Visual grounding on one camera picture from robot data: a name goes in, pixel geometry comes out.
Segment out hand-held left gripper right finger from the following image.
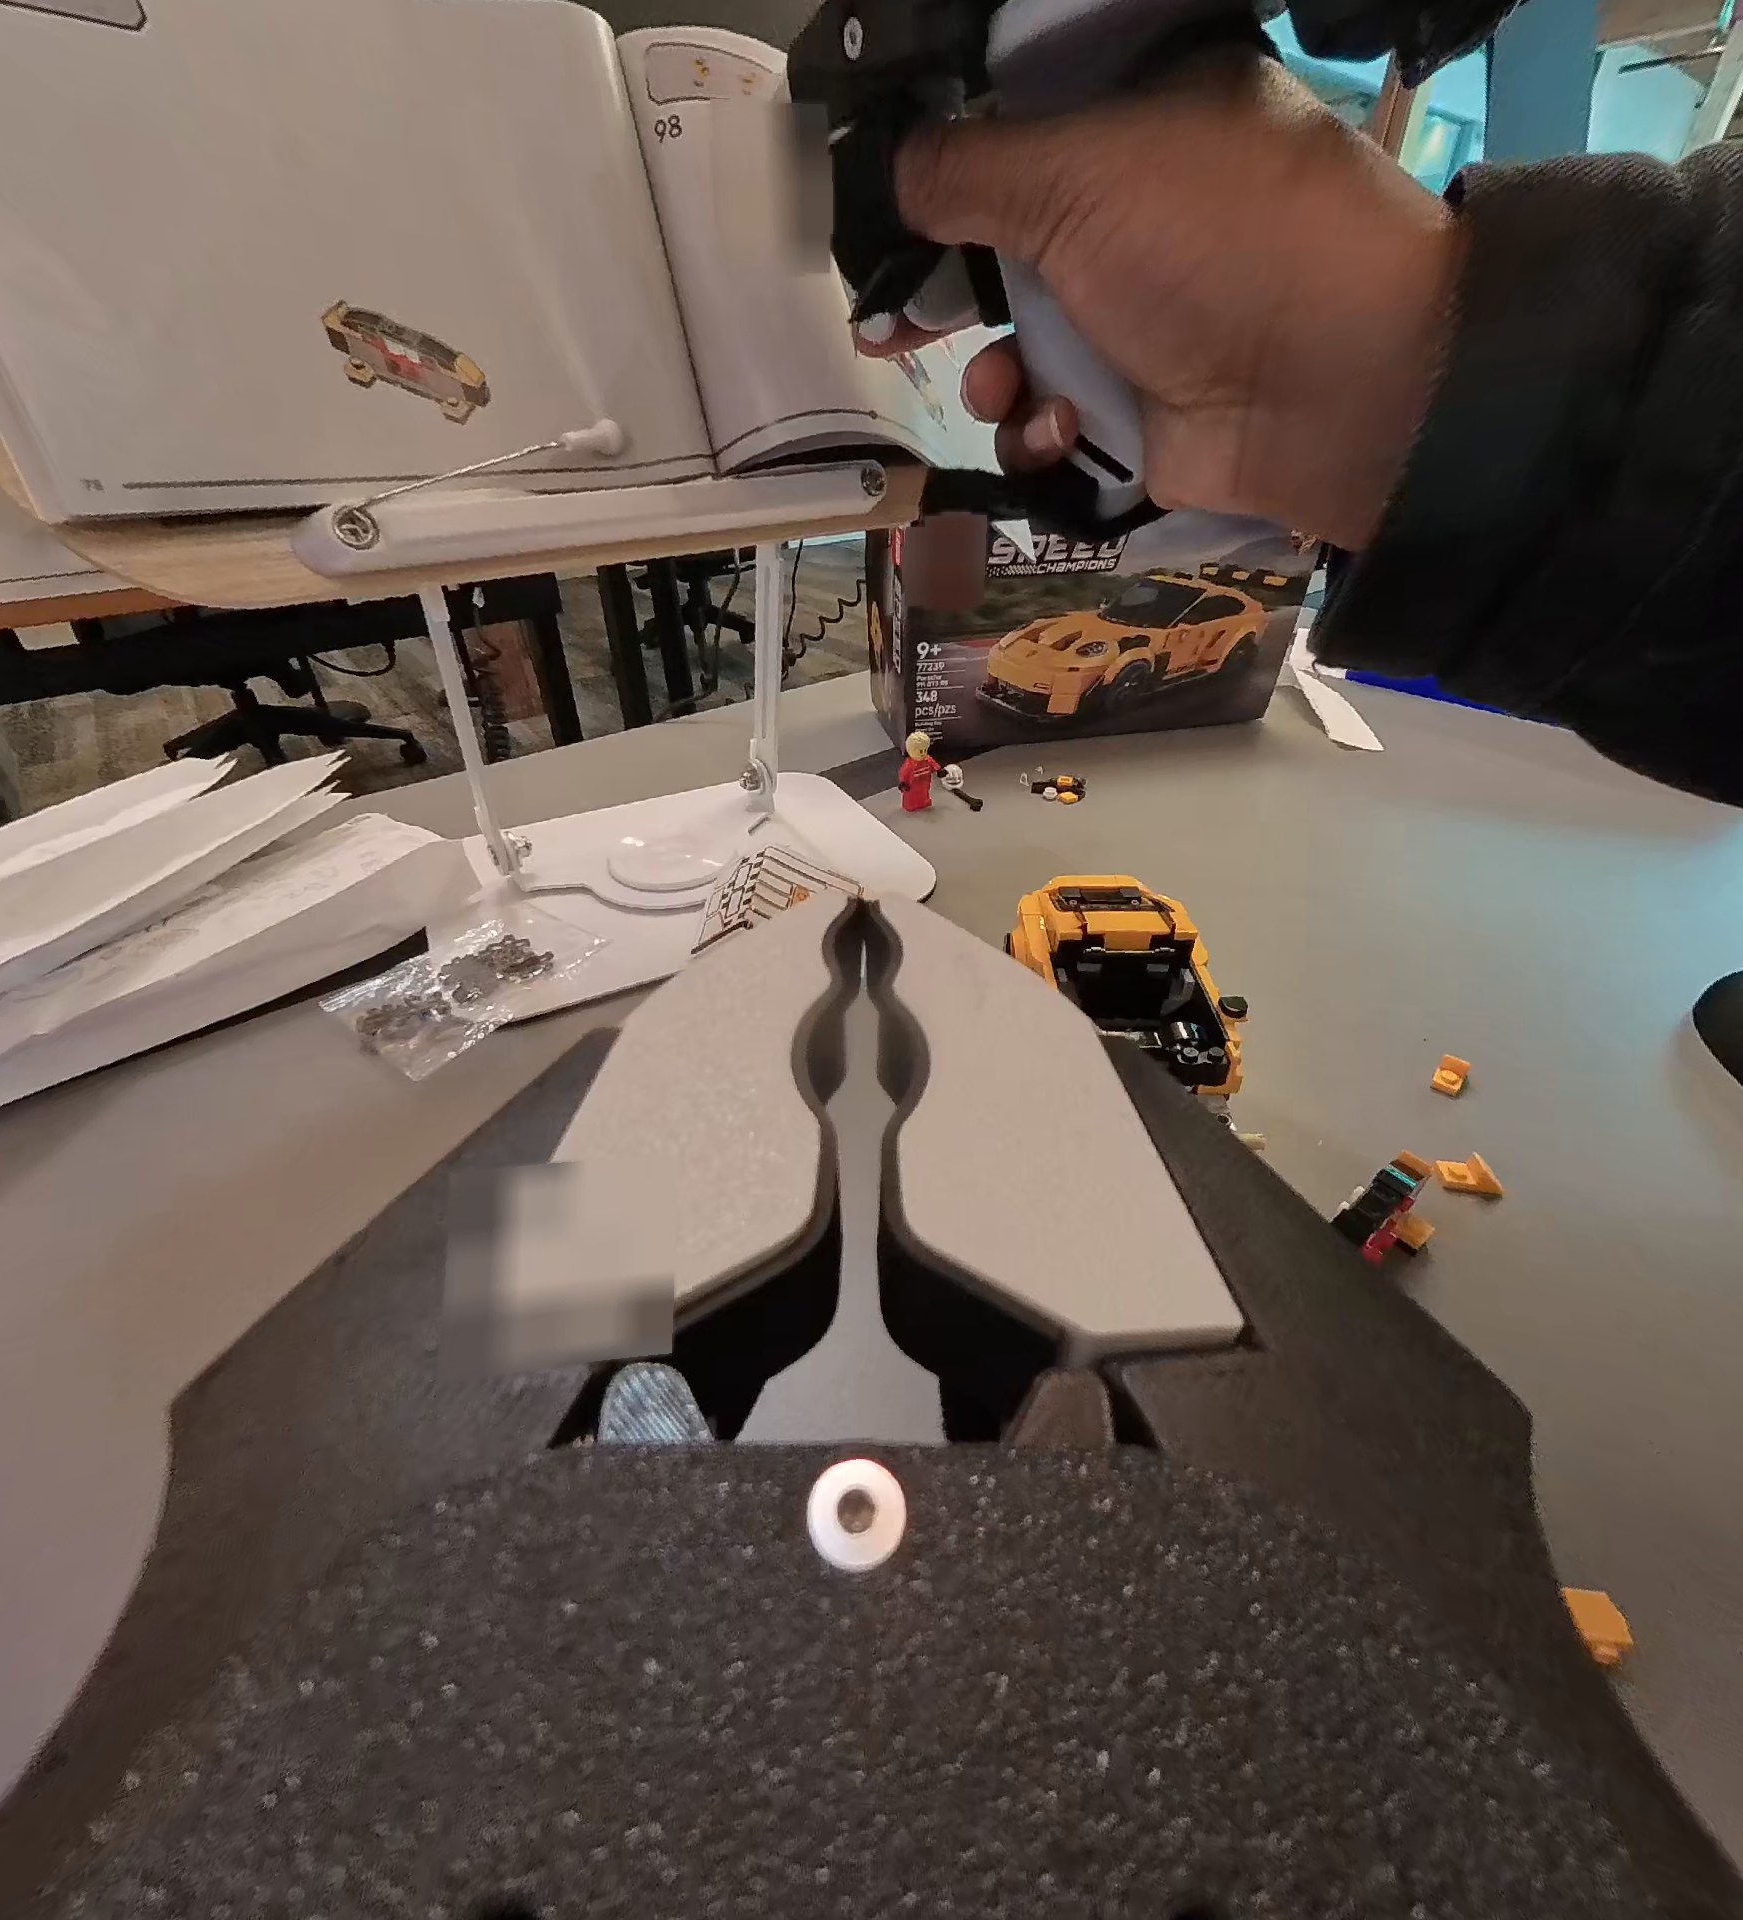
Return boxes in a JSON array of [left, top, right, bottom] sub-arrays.
[[869, 898, 1246, 1433]]

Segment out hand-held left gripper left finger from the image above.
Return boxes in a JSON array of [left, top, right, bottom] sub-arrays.
[[559, 898, 859, 1433]]

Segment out orange lego car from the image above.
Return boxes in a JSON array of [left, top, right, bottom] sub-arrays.
[[1007, 875, 1268, 1152]]

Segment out black red orange lego subassembly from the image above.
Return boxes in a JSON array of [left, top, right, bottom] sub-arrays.
[[1334, 1152, 1438, 1264]]

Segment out black lego set box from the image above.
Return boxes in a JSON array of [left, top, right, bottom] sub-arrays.
[[867, 509, 1323, 760]]

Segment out person's right hand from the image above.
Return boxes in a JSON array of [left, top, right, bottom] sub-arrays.
[[894, 51, 1460, 549]]

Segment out sticker sheet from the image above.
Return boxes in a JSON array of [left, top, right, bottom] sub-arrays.
[[692, 846, 867, 958]]

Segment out white book stand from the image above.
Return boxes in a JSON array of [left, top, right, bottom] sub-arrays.
[[0, 256, 950, 916]]

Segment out clear bag of small parts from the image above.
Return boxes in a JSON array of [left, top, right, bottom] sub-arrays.
[[318, 916, 610, 1082]]

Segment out white paper bag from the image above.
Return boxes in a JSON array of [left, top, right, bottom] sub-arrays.
[[0, 750, 353, 1037], [0, 819, 473, 1147], [0, 754, 238, 936]]

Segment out white paper scrap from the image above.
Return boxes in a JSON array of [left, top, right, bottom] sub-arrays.
[[1289, 623, 1389, 754]]

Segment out black swivel chair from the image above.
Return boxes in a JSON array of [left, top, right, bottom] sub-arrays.
[[165, 661, 431, 771]]

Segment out white instruction booklet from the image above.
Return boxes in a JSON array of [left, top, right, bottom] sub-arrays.
[[0, 0, 950, 527]]

